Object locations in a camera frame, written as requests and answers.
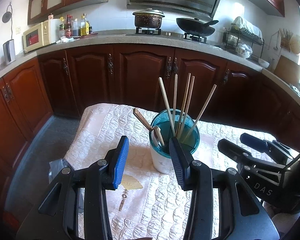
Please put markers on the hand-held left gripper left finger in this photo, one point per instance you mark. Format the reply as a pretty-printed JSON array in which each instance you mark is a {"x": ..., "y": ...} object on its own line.
[{"x": 120, "y": 162}]

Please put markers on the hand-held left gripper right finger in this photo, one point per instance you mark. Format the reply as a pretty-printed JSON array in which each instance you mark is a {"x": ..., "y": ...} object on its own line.
[{"x": 176, "y": 160}]

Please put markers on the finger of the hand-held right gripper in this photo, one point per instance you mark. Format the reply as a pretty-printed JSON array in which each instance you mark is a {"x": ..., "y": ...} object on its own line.
[
  {"x": 230, "y": 147},
  {"x": 255, "y": 142}
]

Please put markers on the white floral utensil holder cup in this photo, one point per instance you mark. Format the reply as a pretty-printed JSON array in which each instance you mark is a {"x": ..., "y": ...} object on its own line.
[{"x": 160, "y": 161}]

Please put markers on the white ceramic spoon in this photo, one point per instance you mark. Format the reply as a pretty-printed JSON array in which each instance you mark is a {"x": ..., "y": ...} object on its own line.
[{"x": 156, "y": 135}]

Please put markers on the bamboo chopstick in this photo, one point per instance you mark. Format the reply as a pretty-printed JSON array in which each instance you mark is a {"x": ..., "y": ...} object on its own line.
[
  {"x": 166, "y": 105},
  {"x": 189, "y": 100},
  {"x": 205, "y": 105}
]

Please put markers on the metal spoon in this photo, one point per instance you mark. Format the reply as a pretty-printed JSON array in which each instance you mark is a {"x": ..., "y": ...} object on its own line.
[{"x": 141, "y": 117}]

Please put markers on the pair of wooden chopsticks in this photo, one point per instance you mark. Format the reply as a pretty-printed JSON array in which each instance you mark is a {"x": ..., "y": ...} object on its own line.
[{"x": 185, "y": 97}]

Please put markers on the person's clothing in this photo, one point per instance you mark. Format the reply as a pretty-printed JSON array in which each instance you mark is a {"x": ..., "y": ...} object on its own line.
[{"x": 287, "y": 223}]

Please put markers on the grey plastic bag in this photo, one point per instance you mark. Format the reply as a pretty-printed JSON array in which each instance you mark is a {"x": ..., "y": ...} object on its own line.
[{"x": 57, "y": 167}]

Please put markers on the patterned rag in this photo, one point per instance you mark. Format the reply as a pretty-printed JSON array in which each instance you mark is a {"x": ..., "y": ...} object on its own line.
[{"x": 296, "y": 90}]

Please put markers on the wooden cutting board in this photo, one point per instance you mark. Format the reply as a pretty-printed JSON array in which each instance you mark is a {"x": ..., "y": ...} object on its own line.
[{"x": 287, "y": 70}]

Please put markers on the white bowl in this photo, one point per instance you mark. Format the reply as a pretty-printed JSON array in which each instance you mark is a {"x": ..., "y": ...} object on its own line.
[{"x": 263, "y": 63}]

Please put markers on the wooden base cabinets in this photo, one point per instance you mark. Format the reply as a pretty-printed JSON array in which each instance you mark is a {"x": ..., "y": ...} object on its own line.
[{"x": 90, "y": 80}]

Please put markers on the floral ceramic tureen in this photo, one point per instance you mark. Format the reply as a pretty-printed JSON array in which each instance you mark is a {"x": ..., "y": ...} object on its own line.
[{"x": 243, "y": 51}]

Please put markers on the black dish rack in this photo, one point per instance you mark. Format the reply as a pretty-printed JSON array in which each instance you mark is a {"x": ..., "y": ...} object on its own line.
[{"x": 228, "y": 40}]

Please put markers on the round bamboo ladle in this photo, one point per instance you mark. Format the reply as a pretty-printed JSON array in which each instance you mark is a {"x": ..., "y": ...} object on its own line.
[{"x": 296, "y": 45}]

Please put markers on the white cover on dish rack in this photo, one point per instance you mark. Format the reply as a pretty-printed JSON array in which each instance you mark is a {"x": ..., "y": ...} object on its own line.
[{"x": 250, "y": 27}]

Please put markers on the black wok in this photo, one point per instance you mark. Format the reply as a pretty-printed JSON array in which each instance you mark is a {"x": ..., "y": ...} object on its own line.
[{"x": 195, "y": 28}]

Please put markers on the gas stove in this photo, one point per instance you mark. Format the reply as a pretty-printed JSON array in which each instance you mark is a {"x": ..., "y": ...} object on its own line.
[{"x": 165, "y": 33}]

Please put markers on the white rag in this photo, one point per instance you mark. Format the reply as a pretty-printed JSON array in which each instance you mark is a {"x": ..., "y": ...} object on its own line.
[{"x": 67, "y": 40}]

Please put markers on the small dark bottle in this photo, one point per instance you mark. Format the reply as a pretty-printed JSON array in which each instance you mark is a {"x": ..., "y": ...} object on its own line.
[{"x": 90, "y": 28}]

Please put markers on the dark liquid clear bottle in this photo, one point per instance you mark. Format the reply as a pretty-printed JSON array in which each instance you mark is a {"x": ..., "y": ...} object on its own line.
[{"x": 76, "y": 30}]

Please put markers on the yellow oil bottle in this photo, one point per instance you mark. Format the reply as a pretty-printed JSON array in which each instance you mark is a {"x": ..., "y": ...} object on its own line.
[{"x": 84, "y": 27}]

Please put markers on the red label sauce bottle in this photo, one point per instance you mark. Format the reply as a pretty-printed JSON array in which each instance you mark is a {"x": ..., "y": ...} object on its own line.
[{"x": 69, "y": 30}]

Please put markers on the cooking pot with lid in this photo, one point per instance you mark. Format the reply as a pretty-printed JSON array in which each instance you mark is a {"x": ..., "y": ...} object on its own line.
[{"x": 148, "y": 20}]

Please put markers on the green seasoning jar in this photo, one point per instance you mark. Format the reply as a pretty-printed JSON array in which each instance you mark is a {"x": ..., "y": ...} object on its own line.
[{"x": 62, "y": 30}]

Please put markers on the yellow microwave oven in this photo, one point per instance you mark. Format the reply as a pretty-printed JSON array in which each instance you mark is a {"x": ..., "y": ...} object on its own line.
[{"x": 35, "y": 38}]

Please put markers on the silver kettle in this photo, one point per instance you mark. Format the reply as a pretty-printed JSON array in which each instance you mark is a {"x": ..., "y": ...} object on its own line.
[{"x": 9, "y": 52}]

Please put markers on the wall chopstick holder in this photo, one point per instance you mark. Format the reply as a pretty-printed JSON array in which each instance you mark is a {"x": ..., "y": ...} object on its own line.
[{"x": 285, "y": 41}]

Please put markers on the wall socket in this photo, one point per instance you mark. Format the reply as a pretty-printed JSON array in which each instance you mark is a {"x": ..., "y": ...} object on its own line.
[{"x": 18, "y": 30}]

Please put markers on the black hanging wall fixture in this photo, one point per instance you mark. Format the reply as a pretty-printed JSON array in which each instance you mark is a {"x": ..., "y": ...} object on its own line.
[{"x": 6, "y": 17}]

